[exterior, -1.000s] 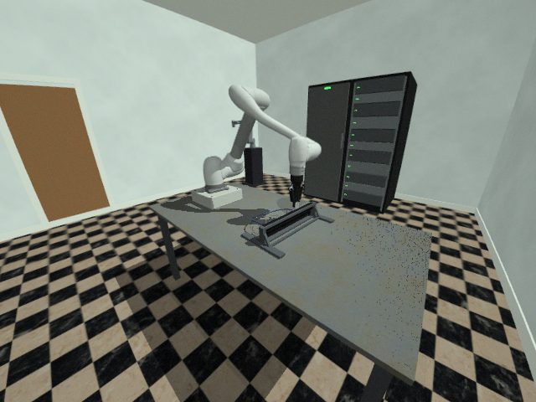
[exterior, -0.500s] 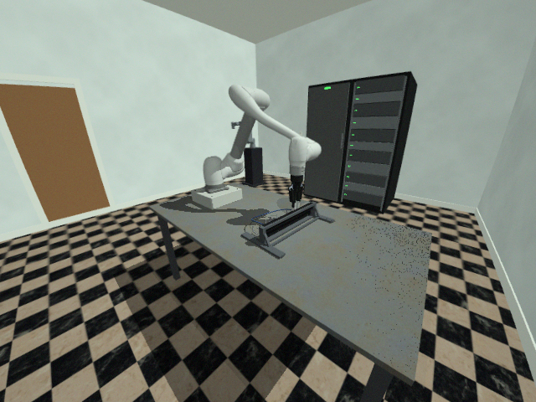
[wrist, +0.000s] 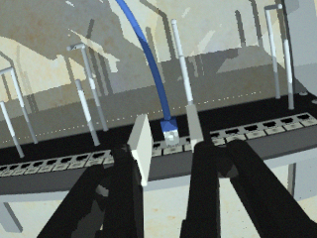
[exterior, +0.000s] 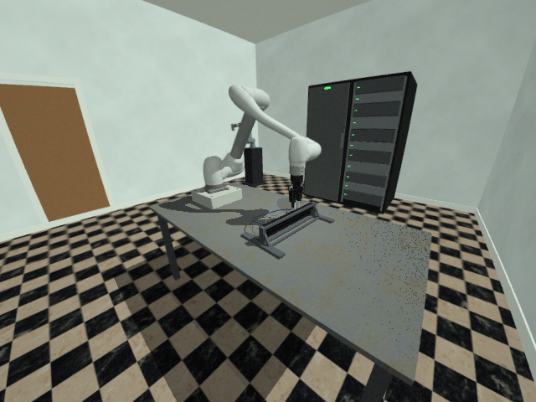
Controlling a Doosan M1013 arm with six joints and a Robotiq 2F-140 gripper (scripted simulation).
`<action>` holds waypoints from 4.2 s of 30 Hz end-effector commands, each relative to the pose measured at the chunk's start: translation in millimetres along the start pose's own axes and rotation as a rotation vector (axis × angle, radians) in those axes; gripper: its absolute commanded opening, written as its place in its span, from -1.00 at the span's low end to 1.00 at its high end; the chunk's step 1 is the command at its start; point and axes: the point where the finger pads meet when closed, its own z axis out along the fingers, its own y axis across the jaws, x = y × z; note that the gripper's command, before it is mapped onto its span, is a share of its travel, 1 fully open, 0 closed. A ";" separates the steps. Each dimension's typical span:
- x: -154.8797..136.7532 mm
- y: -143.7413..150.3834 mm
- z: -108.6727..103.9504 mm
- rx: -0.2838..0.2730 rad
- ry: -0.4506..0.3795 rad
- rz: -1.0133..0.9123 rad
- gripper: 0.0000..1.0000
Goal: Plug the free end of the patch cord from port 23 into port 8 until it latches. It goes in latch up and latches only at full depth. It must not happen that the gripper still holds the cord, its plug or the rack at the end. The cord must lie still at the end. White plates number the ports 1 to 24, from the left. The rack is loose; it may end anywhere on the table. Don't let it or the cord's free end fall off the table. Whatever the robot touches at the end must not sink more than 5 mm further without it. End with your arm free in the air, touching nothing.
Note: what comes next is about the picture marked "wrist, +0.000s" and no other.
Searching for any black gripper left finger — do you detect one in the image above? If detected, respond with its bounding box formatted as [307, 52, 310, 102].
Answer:
[37, 114, 154, 238]

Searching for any blue patch cord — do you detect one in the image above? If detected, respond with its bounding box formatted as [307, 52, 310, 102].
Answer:
[116, 0, 171, 120]

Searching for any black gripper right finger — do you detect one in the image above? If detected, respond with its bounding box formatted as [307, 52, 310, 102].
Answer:
[179, 104, 317, 238]

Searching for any clear ethernet plug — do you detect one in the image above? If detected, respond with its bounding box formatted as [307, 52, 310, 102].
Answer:
[160, 116, 179, 146]

